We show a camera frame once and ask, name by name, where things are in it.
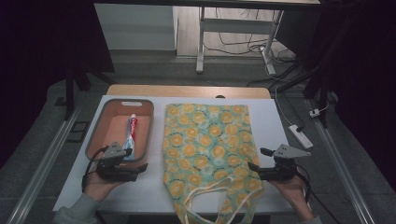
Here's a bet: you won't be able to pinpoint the yellow floral tote bag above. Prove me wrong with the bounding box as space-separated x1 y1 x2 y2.
162 103 264 224

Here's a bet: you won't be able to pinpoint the white table mat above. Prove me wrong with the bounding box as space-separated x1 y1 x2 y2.
52 94 297 217

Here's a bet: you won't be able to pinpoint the black floor cables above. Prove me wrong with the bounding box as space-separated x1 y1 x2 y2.
204 7 297 64

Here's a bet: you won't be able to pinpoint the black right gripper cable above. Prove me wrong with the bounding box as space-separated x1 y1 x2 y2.
295 166 313 203

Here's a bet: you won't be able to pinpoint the white desk frame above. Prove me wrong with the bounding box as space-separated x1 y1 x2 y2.
195 6 285 76

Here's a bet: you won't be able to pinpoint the person's right hand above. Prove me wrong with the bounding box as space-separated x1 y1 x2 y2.
268 172 313 218

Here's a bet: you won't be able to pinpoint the black stand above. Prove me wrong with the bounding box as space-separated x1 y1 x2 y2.
274 46 340 129
63 59 117 121

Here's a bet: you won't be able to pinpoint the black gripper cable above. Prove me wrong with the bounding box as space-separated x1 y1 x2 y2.
295 166 313 203
80 145 109 193

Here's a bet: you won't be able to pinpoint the orange basket with grey rim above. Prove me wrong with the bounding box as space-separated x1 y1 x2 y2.
85 98 155 172

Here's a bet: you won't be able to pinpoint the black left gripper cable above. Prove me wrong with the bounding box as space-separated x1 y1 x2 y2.
80 145 109 193

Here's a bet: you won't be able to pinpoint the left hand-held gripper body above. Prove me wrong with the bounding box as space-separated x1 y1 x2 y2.
95 141 139 183

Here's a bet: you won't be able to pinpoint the white red toothpaste tube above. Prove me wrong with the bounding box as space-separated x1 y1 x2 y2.
122 113 139 161

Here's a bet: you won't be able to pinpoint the black floor plate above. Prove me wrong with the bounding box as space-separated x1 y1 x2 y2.
68 120 91 144

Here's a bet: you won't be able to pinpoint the person's left hand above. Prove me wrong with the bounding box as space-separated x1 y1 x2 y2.
82 169 126 203

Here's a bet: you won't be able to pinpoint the aluminium floor rail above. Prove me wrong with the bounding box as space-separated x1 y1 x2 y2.
6 104 82 224
305 98 376 224

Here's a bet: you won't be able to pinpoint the white power strip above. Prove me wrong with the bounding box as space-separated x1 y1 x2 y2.
288 124 314 150

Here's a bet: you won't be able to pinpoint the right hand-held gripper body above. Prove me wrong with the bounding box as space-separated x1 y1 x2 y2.
258 144 312 182

